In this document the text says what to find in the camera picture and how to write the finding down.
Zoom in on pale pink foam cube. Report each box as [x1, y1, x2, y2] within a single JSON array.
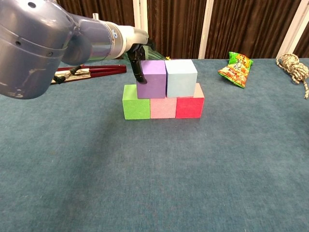
[[149, 97, 177, 119]]

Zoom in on green transparent bottle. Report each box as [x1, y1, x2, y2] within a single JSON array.
[[121, 47, 168, 61]]

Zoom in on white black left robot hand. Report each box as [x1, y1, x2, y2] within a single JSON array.
[[122, 24, 156, 84]]

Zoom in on green orange snack bag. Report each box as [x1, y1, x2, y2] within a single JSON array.
[[217, 51, 254, 89]]

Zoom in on teal table mat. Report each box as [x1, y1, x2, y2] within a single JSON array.
[[0, 57, 309, 232]]

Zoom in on red foam cube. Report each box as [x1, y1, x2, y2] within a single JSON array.
[[175, 82, 205, 119]]

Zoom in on light blue foam cube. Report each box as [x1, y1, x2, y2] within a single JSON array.
[[165, 59, 198, 98]]

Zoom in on folded red paper fan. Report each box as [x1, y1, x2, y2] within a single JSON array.
[[50, 64, 127, 85]]

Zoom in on green foam cube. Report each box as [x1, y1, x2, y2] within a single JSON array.
[[122, 84, 152, 120]]

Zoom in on beige braided rope bundle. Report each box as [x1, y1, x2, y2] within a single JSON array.
[[276, 53, 309, 99]]

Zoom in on purple foam cube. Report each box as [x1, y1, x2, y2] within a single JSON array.
[[136, 60, 167, 99]]

